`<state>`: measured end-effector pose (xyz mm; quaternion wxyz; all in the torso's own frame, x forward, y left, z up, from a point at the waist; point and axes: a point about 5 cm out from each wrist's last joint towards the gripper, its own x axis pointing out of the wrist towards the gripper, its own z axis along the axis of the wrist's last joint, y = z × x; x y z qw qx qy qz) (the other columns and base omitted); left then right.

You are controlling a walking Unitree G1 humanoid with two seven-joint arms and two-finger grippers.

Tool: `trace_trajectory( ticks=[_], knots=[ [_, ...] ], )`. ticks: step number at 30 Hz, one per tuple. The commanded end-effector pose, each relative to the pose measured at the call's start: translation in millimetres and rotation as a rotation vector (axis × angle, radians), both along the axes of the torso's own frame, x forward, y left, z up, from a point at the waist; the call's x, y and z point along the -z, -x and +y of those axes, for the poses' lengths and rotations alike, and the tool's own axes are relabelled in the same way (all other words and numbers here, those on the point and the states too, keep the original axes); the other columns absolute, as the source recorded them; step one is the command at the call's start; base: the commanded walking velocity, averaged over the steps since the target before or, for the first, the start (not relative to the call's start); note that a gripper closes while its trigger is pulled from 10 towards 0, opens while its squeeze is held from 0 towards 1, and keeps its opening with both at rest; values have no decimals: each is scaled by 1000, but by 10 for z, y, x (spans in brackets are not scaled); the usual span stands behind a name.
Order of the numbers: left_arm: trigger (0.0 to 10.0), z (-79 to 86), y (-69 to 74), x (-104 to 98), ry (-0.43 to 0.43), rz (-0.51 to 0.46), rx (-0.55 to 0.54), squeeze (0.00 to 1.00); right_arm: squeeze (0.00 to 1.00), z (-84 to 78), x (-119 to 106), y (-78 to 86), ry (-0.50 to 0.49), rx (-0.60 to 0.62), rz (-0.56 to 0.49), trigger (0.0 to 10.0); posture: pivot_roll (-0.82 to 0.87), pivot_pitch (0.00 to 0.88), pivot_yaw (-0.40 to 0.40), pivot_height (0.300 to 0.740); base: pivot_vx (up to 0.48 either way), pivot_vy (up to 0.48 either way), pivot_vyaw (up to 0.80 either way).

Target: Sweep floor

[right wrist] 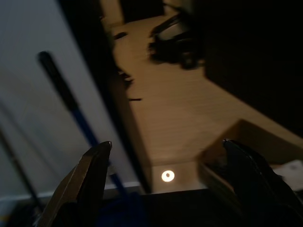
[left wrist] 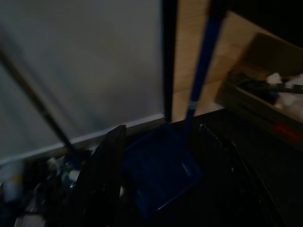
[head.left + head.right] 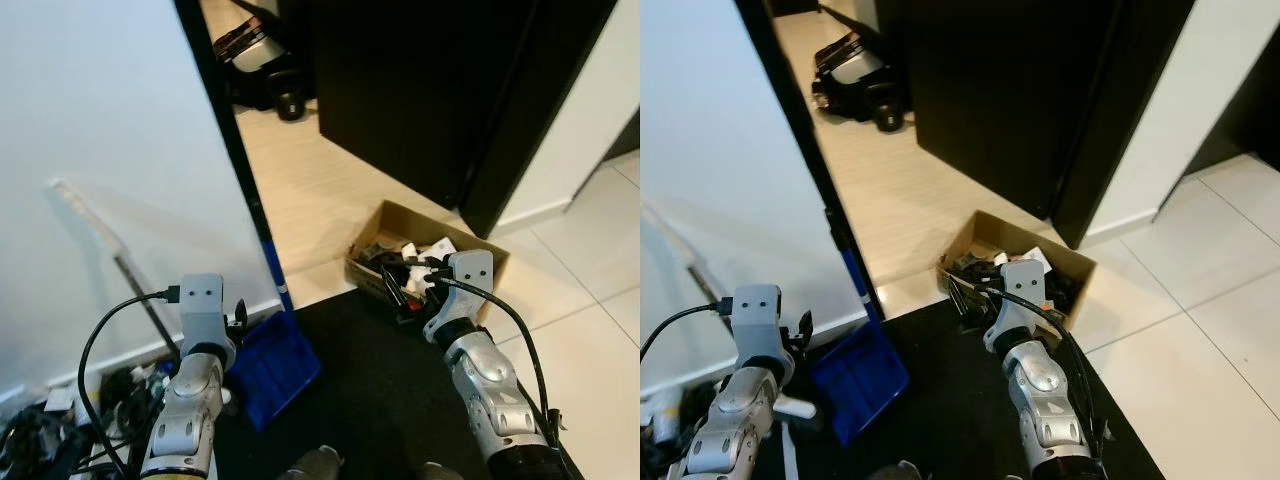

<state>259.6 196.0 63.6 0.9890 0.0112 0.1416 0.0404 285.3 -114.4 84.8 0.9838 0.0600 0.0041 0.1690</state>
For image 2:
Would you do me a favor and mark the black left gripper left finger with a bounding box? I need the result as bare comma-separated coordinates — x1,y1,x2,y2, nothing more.
75,124,127,227

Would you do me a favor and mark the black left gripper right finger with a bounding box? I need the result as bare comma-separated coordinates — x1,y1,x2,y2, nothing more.
198,123,288,227

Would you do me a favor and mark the clear plastic bottle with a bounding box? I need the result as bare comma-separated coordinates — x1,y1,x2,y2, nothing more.
56,160,80,190

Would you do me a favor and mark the blue long-handled dustpan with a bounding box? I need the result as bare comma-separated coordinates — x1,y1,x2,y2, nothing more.
122,0,225,215

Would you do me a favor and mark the black-handled broom with white head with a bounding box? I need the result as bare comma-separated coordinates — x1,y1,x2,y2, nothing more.
0,47,81,171

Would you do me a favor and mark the brown cardboard box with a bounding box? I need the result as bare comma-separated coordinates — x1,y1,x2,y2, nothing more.
214,32,303,152

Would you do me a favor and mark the white crumpled paper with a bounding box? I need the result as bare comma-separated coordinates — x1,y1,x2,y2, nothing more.
266,72,284,86

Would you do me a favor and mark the black door frame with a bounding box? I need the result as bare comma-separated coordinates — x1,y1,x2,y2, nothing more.
162,0,179,123

